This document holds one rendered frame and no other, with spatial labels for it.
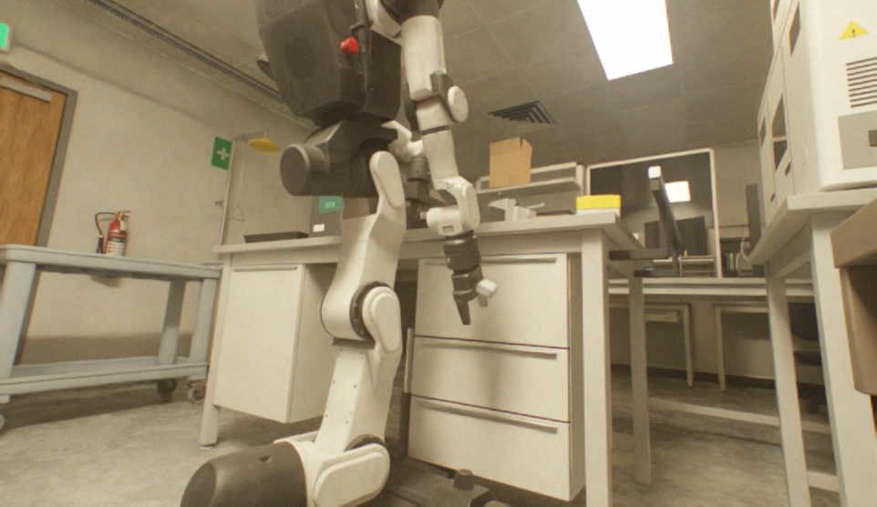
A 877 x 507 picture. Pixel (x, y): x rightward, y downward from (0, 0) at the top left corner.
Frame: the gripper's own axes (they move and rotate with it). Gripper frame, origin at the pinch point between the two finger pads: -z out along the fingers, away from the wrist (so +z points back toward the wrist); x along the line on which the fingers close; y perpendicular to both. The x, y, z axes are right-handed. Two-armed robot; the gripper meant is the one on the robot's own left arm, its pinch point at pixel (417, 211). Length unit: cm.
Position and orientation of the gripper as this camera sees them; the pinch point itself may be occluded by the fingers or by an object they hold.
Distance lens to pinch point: 148.3
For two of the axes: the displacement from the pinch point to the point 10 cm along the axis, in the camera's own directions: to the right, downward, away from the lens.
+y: -8.5, 0.5, 5.3
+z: 0.4, -9.9, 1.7
